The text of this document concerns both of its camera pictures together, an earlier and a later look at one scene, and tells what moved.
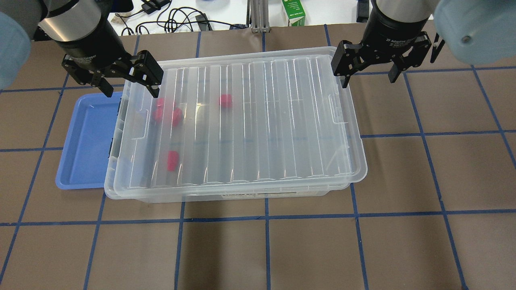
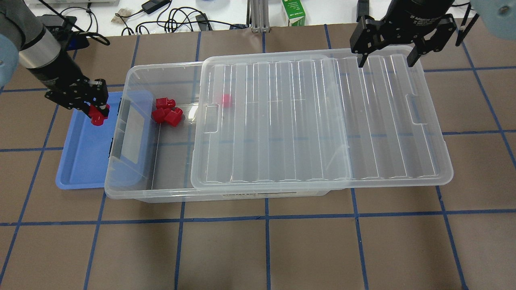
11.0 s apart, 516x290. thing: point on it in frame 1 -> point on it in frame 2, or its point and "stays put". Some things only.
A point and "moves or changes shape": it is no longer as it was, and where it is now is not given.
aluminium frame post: (259, 16) stays put
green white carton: (295, 12) stays put
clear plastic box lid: (241, 118) moves or changes shape
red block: (173, 160) -> (97, 117)
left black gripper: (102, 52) -> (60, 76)
